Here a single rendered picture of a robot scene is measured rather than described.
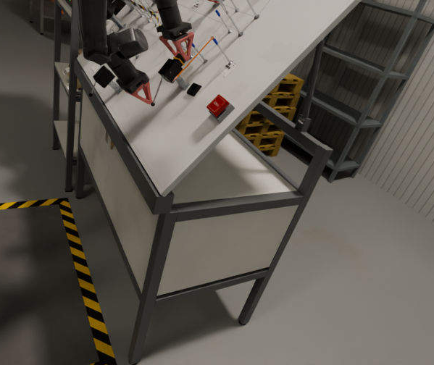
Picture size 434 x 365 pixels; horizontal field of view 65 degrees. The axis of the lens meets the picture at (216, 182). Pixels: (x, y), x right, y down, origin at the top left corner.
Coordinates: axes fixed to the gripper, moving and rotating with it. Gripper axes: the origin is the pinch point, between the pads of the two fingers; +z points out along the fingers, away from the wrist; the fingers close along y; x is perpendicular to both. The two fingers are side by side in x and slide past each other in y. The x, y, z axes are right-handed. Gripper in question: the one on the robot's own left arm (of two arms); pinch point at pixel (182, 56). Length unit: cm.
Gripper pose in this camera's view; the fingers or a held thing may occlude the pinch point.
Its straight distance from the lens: 111.9
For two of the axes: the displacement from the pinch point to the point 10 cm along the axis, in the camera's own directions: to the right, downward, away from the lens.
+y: -6.1, -4.2, 6.7
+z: 2.1, 7.3, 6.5
